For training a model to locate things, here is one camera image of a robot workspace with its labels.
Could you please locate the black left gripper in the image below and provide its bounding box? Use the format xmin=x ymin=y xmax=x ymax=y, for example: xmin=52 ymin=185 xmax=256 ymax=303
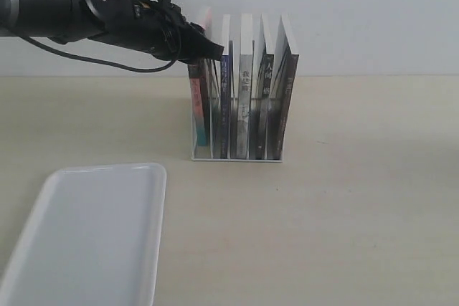
xmin=87 ymin=0 xmax=224 ymax=64

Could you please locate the pink teal cover book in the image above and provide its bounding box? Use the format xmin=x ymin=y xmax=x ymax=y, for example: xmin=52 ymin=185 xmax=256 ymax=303
xmin=187 ymin=6 xmax=213 ymax=148

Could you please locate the blue moon cover book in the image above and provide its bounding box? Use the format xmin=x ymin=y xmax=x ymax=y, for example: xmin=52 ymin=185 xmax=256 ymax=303
xmin=220 ymin=14 xmax=231 ymax=159

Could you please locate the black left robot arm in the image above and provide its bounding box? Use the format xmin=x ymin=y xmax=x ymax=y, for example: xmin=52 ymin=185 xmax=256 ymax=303
xmin=1 ymin=0 xmax=224 ymax=64

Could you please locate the grey white spine book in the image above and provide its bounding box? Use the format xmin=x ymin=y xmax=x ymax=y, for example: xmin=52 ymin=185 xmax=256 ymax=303
xmin=231 ymin=13 xmax=254 ymax=160

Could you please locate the black grey portrait book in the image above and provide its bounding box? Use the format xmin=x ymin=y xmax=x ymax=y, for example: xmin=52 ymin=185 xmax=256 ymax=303
xmin=255 ymin=13 xmax=275 ymax=160

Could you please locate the dark brown gold-leaf book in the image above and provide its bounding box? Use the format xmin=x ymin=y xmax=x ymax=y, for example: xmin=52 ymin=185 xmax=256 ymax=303
xmin=267 ymin=13 xmax=300 ymax=161

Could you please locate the white plastic tray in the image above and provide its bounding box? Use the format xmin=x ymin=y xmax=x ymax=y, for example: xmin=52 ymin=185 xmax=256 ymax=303
xmin=1 ymin=163 xmax=167 ymax=305

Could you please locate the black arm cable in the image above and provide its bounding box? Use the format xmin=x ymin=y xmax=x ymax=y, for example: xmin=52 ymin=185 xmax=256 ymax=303
xmin=19 ymin=4 xmax=180 ymax=74

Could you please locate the white wire book rack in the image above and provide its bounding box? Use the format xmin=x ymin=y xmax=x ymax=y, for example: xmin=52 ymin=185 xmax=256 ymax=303
xmin=188 ymin=59 xmax=283 ymax=163

